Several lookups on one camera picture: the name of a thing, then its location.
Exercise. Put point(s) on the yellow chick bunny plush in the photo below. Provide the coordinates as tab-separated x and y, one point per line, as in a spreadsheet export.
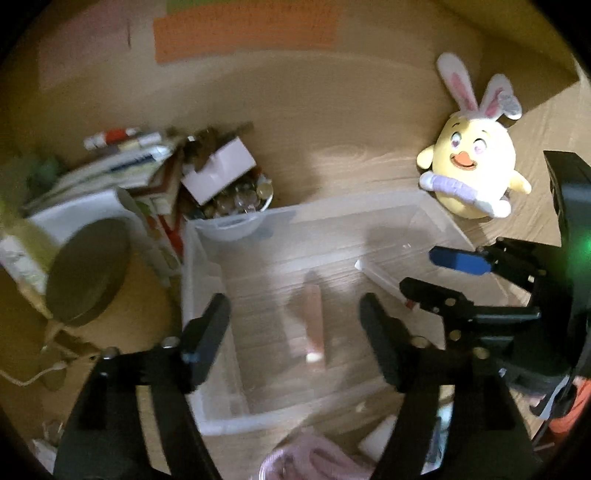
471	166

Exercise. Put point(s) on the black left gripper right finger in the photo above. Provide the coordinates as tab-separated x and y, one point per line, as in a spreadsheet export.
487	437

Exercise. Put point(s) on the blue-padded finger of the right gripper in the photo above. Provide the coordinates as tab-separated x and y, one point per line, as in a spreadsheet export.
473	263
452	306

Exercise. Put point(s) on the white tube with red cap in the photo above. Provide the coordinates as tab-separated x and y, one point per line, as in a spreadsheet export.
384	280

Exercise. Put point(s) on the orange sticky note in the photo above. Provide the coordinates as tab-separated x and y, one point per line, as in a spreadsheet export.
217	29

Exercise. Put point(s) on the stack of books and papers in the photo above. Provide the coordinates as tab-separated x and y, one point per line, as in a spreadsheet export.
137	185

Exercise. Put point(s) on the pink sticky note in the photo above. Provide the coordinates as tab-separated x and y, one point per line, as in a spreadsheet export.
98	31

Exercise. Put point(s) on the pink wooden stick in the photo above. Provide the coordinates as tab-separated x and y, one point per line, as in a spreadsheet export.
314	325

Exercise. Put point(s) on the brown mug with lid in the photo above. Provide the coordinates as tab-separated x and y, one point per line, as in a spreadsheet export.
84	279

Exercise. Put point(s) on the green sticky note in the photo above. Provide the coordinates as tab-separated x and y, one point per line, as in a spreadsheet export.
176	6

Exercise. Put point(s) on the clear plastic storage bin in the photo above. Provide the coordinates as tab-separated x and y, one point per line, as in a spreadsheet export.
294	277

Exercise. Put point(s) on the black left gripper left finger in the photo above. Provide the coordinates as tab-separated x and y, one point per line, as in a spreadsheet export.
103	437

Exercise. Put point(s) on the small pink white box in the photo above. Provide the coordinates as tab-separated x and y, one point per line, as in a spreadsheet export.
223	167

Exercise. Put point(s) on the red white marker pen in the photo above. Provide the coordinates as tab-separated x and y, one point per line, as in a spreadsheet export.
109	137

